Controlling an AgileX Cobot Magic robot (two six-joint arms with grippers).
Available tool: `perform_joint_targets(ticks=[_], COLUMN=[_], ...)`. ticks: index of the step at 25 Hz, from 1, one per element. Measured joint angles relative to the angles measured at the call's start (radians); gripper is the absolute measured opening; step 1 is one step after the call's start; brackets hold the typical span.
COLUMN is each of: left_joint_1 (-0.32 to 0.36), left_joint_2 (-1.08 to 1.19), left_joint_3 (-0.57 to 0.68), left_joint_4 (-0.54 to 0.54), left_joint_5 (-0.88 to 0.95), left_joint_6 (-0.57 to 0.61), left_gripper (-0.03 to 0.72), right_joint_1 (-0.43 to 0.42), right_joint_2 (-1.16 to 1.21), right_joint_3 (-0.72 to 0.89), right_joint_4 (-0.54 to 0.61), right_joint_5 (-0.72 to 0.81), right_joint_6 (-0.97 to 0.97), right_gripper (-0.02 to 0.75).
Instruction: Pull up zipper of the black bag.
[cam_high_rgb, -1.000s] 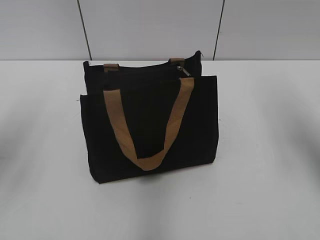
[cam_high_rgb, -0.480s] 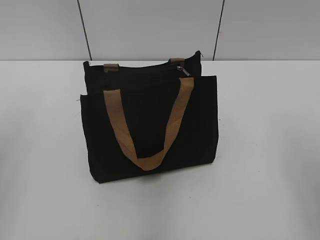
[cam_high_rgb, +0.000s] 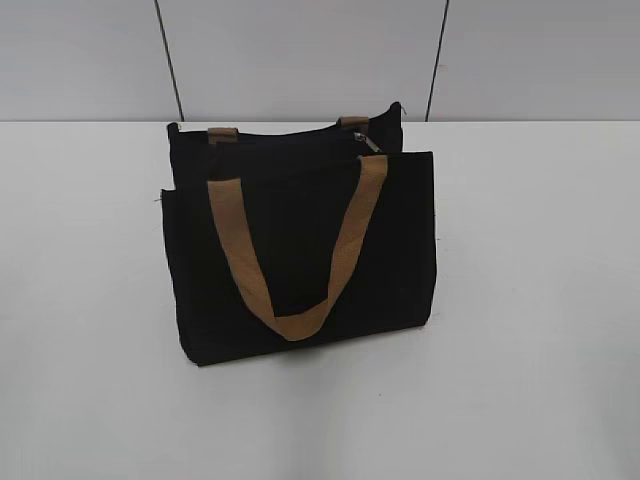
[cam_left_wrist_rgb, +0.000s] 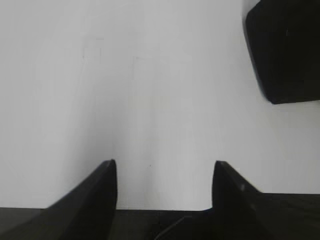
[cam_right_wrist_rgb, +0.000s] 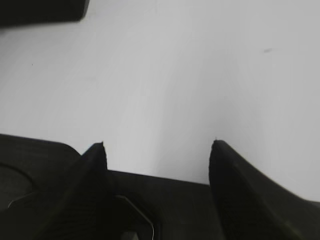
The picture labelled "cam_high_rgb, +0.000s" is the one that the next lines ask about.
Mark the tan front bag handle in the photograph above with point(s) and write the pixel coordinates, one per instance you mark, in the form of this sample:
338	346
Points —
229	213

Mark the tan rear bag handle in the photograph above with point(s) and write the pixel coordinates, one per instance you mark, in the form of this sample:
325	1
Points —
219	135

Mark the silver zipper pull with ring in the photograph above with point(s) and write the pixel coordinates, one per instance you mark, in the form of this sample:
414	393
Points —
367	141

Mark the tan bag handle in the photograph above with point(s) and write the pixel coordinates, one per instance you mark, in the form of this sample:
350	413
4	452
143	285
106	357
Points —
229	213
219	135

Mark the black canvas tote bag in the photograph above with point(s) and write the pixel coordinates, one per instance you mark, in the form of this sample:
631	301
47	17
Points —
296	187

